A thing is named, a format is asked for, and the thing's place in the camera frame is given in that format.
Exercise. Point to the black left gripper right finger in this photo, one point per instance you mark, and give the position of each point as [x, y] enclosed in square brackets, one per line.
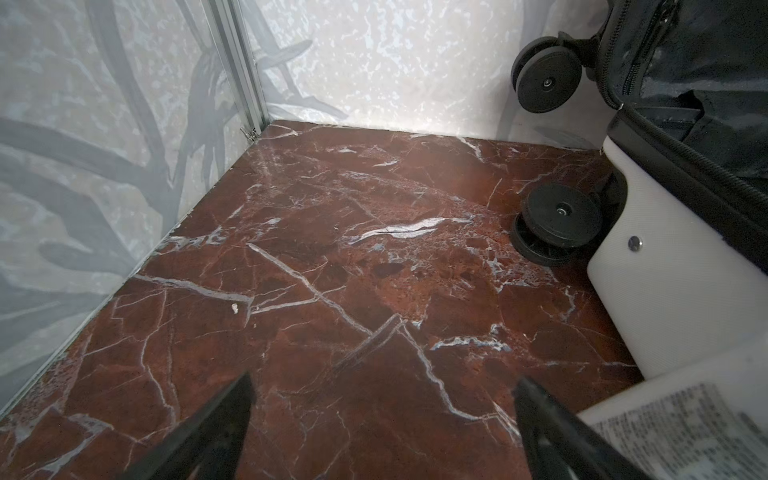
[559, 445]

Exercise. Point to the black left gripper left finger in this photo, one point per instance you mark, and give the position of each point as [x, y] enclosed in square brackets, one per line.
[208, 445]

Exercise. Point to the white hard-shell suitcase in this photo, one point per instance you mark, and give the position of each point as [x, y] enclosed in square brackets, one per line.
[677, 233]

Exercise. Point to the aluminium frame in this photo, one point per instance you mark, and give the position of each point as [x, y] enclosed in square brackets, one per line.
[230, 36]

